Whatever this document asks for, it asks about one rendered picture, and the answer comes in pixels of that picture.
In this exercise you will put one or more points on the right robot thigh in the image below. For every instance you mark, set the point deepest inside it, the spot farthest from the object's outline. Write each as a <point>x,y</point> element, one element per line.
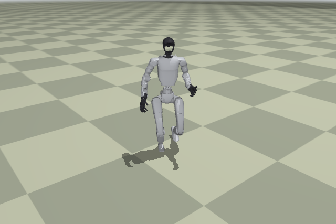
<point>157,111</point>

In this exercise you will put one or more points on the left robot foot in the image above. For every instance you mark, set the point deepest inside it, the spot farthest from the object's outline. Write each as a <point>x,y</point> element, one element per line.
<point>174,136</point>

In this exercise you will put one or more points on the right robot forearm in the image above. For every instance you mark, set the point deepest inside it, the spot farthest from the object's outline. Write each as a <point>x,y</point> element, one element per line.
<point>144,88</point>

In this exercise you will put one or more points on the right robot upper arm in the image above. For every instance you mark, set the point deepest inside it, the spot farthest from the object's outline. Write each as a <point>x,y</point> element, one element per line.
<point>152,63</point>

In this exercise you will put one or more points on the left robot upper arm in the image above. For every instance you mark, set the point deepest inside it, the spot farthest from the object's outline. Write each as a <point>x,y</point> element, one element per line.
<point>184,68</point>

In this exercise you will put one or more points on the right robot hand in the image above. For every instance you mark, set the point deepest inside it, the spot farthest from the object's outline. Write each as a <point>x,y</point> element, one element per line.
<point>143,102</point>

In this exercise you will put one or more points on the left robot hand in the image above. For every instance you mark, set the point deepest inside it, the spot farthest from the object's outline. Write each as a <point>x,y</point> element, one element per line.
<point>193,90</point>

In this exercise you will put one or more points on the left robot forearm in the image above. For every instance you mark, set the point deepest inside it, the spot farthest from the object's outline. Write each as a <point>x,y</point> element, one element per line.
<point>187,82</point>

